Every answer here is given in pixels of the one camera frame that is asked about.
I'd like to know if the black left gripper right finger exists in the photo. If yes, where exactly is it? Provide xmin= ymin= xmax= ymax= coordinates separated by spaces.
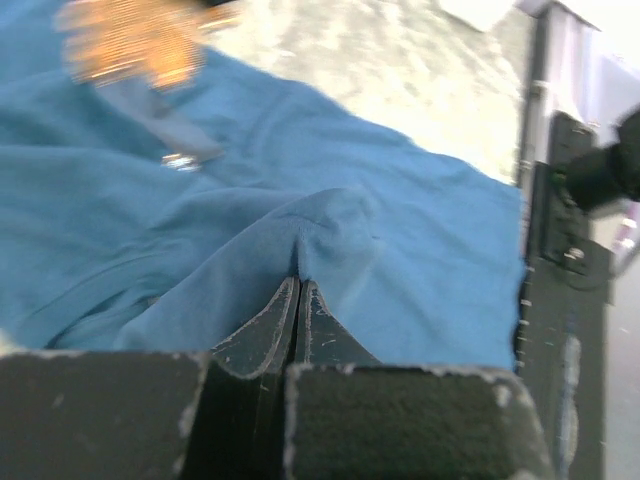
xmin=282 ymin=282 xmax=554 ymax=479

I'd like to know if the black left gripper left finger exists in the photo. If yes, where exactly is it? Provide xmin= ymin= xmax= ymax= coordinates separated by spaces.
xmin=1 ymin=278 xmax=300 ymax=479

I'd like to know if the blue t-shirt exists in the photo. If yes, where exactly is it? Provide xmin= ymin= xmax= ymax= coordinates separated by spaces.
xmin=1 ymin=1 xmax=524 ymax=369

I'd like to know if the red maple leaf brooch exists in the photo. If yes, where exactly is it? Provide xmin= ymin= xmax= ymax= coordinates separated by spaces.
xmin=56 ymin=0 xmax=239 ymax=89

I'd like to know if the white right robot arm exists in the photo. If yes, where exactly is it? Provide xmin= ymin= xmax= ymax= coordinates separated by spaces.
xmin=552 ymin=107 xmax=639 ymax=212

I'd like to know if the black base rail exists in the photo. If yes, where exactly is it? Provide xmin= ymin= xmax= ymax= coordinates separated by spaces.
xmin=514 ymin=1 xmax=616 ymax=479

